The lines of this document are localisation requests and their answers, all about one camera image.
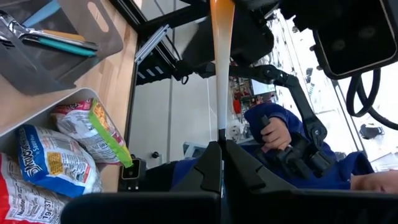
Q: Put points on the small black table-level camera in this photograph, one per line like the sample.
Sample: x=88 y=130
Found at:
x=132 y=172

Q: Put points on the black background robot arm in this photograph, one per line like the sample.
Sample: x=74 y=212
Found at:
x=298 y=93
x=298 y=158

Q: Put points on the silver frame bracket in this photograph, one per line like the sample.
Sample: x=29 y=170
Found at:
x=152 y=43

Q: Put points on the red ramen packet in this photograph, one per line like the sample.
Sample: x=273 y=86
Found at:
x=21 y=202

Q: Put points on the storage shelves with goods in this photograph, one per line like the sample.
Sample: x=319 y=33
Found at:
x=245 y=93

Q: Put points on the person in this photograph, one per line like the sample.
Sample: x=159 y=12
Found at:
x=342 y=174

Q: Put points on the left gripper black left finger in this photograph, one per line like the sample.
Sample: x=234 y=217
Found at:
x=149 y=208

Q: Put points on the black aluminium table frame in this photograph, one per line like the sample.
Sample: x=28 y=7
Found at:
x=174 y=18

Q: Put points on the dark grey translucent bin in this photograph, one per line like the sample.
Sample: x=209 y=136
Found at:
x=40 y=71

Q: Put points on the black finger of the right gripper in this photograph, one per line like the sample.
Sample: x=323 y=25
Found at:
x=245 y=40
x=357 y=37

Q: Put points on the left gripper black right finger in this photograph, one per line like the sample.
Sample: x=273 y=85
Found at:
x=280 y=208

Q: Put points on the green pink ramen packet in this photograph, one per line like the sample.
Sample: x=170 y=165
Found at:
x=93 y=130

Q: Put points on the blue ramen packet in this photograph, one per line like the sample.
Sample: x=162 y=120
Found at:
x=56 y=161

